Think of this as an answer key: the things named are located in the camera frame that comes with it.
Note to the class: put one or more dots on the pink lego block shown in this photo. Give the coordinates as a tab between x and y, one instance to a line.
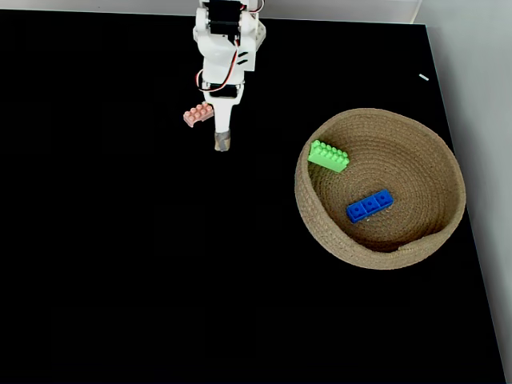
196	114

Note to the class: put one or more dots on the blue lego block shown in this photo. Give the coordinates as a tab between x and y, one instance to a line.
370	206

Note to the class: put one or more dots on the small white scrap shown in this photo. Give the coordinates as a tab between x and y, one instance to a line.
424	77

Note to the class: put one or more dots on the green lego block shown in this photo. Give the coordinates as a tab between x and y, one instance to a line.
328	157

